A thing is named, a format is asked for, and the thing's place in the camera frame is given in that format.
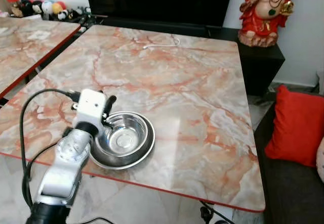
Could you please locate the stainless steel bowl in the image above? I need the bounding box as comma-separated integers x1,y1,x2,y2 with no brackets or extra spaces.
96,111,150,156

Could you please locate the stainless steel plate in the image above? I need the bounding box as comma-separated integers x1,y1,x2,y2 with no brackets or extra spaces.
90,111,156,170

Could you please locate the panda plush toy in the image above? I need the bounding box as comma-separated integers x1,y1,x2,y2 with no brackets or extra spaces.
56,10,70,22

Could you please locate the black television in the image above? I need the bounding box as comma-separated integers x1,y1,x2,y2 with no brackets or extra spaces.
84,0,235,28

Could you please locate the red cushion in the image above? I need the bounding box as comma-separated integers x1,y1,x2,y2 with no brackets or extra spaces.
264,84,324,168

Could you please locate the black plush toy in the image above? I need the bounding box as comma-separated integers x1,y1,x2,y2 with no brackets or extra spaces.
17,0,43,18

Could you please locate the black table leg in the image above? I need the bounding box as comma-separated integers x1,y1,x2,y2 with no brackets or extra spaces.
198,201,236,224

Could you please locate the dark brown sofa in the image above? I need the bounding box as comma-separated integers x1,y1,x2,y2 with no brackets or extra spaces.
253,102,324,224

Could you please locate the red laughing Buddha statue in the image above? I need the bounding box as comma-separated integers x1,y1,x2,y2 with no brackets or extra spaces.
237,0,300,48

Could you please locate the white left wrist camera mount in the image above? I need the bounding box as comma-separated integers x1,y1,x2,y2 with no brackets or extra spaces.
72,88,108,129

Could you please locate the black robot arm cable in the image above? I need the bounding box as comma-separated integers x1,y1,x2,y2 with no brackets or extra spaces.
19,88,82,209

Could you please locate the white cable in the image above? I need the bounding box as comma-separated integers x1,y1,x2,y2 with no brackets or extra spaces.
143,35,181,50

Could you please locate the black floor cable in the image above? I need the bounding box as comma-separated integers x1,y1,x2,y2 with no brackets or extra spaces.
75,215,116,224

